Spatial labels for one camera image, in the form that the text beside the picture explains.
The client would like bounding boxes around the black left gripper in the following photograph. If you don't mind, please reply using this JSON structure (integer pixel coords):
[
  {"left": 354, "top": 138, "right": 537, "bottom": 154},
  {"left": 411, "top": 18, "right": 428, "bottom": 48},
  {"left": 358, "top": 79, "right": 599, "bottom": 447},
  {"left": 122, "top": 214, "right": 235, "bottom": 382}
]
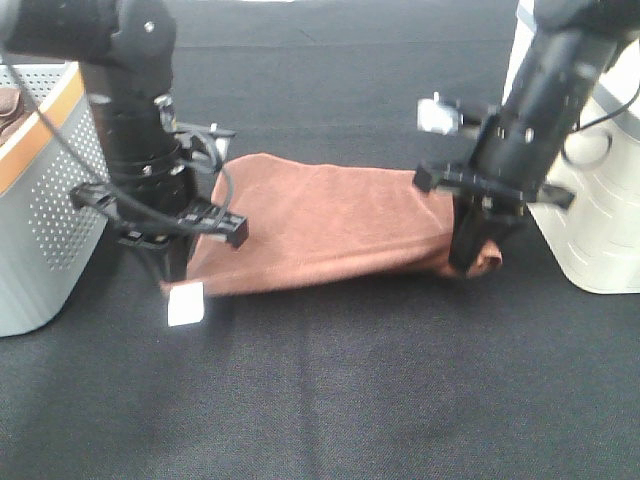
[{"left": 69, "top": 149, "right": 250, "bottom": 286}]

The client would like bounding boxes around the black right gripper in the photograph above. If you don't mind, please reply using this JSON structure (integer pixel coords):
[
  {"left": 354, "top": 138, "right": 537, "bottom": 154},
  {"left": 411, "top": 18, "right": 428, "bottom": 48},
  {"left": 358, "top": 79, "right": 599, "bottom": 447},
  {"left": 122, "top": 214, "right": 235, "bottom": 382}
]
[{"left": 413, "top": 112, "right": 575, "bottom": 281}]

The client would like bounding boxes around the brown towel with white tag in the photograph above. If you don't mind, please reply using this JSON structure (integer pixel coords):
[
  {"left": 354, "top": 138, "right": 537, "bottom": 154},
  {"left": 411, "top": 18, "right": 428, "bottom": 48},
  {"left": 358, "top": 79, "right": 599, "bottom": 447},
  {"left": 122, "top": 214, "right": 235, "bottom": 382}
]
[{"left": 159, "top": 152, "right": 504, "bottom": 329}]

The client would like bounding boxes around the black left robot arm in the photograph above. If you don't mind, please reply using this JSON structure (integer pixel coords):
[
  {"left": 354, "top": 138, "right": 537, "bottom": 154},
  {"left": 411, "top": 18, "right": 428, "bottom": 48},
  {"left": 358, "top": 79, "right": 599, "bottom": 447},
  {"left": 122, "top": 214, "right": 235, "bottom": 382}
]
[{"left": 1, "top": 1, "right": 248, "bottom": 284}]

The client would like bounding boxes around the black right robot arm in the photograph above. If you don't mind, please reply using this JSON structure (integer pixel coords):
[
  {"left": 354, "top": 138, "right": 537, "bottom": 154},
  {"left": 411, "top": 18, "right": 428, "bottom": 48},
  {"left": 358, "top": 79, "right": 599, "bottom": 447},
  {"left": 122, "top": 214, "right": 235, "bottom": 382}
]
[{"left": 413, "top": 1, "right": 639, "bottom": 275}]

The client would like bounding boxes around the brown towel in basket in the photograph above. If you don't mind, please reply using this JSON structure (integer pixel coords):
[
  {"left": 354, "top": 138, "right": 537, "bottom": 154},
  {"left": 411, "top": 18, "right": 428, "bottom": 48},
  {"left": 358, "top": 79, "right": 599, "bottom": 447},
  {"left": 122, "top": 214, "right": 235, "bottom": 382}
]
[{"left": 0, "top": 87, "right": 24, "bottom": 145}]

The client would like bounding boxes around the white slotted basket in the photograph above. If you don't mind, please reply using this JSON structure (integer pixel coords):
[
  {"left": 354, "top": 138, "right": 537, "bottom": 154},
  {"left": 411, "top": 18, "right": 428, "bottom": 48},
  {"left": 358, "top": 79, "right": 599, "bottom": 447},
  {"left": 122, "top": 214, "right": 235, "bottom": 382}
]
[{"left": 502, "top": 1, "right": 639, "bottom": 294}]

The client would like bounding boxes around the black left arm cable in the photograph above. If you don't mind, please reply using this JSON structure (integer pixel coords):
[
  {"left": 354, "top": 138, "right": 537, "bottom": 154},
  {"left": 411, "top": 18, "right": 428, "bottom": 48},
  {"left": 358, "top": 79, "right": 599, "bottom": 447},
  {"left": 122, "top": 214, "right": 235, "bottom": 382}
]
[{"left": 0, "top": 49, "right": 236, "bottom": 236}]

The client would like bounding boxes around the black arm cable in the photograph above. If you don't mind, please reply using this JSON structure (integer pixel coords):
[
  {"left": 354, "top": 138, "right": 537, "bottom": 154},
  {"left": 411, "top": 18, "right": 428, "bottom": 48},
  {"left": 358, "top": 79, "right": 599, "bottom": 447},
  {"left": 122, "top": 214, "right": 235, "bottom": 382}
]
[
  {"left": 559, "top": 84, "right": 640, "bottom": 171},
  {"left": 0, "top": 49, "right": 236, "bottom": 236}
]

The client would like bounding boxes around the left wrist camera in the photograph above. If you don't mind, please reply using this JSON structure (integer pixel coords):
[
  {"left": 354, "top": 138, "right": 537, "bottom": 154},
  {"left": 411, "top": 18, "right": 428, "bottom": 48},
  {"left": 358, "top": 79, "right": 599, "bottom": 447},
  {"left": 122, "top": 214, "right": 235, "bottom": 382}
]
[{"left": 174, "top": 122, "right": 236, "bottom": 175}]

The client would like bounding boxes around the grey perforated basket yellow handle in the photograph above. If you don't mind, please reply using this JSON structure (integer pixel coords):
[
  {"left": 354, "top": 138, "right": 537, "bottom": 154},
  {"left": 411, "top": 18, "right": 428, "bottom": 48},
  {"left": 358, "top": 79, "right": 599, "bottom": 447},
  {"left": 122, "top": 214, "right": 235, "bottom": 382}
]
[{"left": 1, "top": 63, "right": 107, "bottom": 337}]

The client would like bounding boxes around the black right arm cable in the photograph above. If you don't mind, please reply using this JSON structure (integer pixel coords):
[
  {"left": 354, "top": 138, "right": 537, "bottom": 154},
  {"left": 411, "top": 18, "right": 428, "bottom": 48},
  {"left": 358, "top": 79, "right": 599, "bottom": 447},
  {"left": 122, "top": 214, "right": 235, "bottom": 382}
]
[{"left": 559, "top": 84, "right": 640, "bottom": 171}]

